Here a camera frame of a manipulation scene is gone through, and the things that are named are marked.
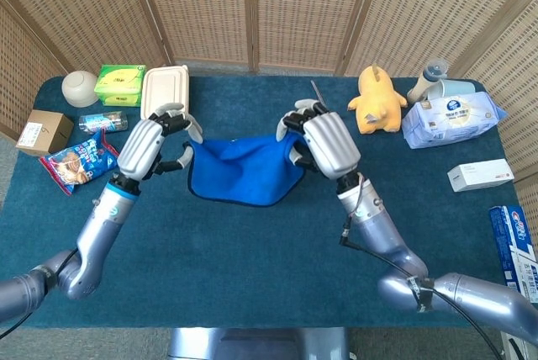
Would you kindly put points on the blue microfiber cloth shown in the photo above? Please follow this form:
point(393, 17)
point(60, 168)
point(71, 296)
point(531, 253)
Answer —
point(244, 170)

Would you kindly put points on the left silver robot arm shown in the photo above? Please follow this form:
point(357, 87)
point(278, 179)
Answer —
point(96, 234)

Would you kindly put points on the blue snack bag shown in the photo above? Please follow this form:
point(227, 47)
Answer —
point(82, 162)

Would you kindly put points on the small white carton box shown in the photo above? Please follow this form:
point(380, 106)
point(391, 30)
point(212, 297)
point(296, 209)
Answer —
point(479, 175)

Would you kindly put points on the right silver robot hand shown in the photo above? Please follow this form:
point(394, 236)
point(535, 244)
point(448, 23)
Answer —
point(330, 145)

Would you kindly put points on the beige lidded lunch box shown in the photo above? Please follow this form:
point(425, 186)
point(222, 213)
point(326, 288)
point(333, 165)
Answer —
point(165, 86)

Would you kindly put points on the wicker folding screen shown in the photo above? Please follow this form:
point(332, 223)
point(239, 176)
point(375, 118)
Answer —
point(210, 6)

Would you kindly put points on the blue toothpaste box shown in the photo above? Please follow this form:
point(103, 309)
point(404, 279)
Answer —
point(515, 246)

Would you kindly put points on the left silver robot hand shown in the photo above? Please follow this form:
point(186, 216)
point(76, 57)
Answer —
point(140, 149)

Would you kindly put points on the baby bottle with blue cap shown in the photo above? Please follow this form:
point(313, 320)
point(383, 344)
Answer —
point(420, 84)

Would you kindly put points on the light blue cup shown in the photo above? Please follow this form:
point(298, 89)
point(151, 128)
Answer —
point(456, 87)

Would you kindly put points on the white wet wipes pack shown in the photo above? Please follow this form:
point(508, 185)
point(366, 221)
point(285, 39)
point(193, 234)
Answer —
point(452, 122)

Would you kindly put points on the dark metal spoon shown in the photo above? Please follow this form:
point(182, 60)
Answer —
point(317, 93)

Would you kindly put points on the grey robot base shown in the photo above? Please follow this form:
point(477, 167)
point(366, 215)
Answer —
point(256, 345)

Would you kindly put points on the dark teal table cloth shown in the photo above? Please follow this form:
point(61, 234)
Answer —
point(231, 259)

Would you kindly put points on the green tissue pack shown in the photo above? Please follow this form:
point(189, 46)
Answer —
point(119, 84)

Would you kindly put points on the small cardboard box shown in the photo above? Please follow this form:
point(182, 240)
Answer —
point(42, 133)

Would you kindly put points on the clear plastic snack bottle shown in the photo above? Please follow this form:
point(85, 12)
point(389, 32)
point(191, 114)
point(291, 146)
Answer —
point(103, 122)

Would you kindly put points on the beige bowl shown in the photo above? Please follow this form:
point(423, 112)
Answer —
point(80, 88)

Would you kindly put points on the yellow plush toy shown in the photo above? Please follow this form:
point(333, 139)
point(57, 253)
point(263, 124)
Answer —
point(378, 103)

